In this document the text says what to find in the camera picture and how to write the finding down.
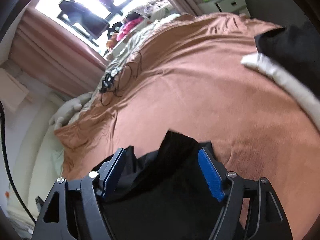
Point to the pink curtain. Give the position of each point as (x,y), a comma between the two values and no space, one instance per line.
(54,56)

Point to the white bedside drawer cabinet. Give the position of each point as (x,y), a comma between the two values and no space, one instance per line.
(232,6)

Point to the white folded cloth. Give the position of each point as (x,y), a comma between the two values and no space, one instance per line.
(274,71)

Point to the orange-brown bed blanket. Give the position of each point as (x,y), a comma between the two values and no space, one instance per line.
(186,76)

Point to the white plush toy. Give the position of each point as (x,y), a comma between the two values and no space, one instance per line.
(68,109)

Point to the pink clothes pile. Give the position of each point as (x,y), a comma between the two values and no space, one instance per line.
(127,27)

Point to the black garment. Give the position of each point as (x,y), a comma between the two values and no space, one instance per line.
(160,195)

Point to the dark clothes at window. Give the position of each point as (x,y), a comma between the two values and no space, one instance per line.
(77,13)

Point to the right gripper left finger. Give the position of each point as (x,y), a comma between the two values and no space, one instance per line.
(71,209)

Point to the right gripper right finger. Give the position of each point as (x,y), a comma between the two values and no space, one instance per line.
(250,209)

